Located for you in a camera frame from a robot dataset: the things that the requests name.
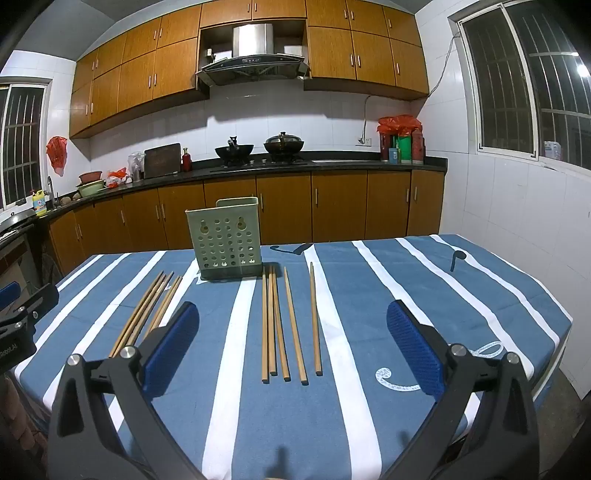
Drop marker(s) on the small red bottle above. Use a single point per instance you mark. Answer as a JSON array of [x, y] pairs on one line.
[[186, 161]]

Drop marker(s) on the white wall socket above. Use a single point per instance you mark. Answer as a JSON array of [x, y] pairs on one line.
[[364, 141]]

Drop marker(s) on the steel range hood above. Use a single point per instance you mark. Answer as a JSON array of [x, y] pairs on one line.
[[251, 60]]

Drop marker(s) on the clear plastic bag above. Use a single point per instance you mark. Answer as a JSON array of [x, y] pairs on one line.
[[136, 164]]

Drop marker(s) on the yellow detergent bottle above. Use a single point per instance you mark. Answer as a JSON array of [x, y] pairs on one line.
[[39, 203]]

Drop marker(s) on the tall red bottle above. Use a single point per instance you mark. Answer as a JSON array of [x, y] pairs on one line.
[[418, 147], [384, 145]]

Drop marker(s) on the red bag over bottles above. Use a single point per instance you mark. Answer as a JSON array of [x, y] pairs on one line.
[[399, 124]]

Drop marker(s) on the metal faucet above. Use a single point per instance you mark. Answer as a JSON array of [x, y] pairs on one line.
[[51, 189]]

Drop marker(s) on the wooden chopstick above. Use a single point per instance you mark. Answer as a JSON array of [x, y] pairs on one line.
[[280, 323], [295, 327], [159, 307], [166, 302], [154, 302], [144, 310], [136, 314], [315, 323], [264, 332]]

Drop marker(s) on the black spoon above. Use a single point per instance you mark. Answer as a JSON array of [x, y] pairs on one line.
[[457, 256], [291, 250]]

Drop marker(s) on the green box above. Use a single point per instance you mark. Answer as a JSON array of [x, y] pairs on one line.
[[405, 150]]

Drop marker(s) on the black pot with lid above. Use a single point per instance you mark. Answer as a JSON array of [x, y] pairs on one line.
[[284, 145]]

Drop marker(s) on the black wok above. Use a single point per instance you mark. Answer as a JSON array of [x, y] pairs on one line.
[[234, 151]]

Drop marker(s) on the wooden upper kitchen cabinets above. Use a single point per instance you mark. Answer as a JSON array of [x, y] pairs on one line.
[[138, 78]]

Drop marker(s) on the narrow barred window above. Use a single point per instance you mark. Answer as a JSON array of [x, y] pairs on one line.
[[21, 138]]

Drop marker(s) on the white bottle on sill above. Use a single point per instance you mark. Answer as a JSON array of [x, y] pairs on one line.
[[552, 151]]

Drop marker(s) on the hanging red plastic bag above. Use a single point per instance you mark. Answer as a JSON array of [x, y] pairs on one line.
[[57, 154]]

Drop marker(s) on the wooden kitchen cabinets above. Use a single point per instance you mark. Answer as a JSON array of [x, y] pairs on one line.
[[286, 207], [138, 78]]

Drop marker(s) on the green perforated utensil holder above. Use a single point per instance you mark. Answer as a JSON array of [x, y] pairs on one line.
[[224, 240]]

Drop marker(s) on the green basin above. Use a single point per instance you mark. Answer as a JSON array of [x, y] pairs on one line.
[[91, 189]]

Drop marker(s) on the dark wooden cutting board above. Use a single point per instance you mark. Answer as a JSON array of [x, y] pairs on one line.
[[162, 160]]

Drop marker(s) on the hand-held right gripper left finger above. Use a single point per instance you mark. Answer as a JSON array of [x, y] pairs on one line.
[[171, 350]]

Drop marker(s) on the large barred window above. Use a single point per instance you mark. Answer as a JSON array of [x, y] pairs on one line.
[[503, 78]]

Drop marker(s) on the black kitchen countertop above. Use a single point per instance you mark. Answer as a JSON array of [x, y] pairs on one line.
[[351, 164]]

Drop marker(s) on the red basin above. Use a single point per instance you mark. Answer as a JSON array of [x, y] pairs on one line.
[[90, 177]]

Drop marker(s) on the wooden lower kitchen cabinets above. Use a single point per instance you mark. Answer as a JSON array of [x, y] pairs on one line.
[[286, 207]]

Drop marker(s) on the crumpled red plastic bag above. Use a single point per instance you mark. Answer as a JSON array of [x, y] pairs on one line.
[[116, 177]]

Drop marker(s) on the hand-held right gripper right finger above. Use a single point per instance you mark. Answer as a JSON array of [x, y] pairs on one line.
[[415, 350]]

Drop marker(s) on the gas stove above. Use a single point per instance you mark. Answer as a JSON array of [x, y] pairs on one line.
[[263, 164]]

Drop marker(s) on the small blue box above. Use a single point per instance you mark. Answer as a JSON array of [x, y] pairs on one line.
[[394, 156]]

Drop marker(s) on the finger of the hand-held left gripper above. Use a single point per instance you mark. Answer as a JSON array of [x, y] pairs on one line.
[[39, 300], [8, 296]]

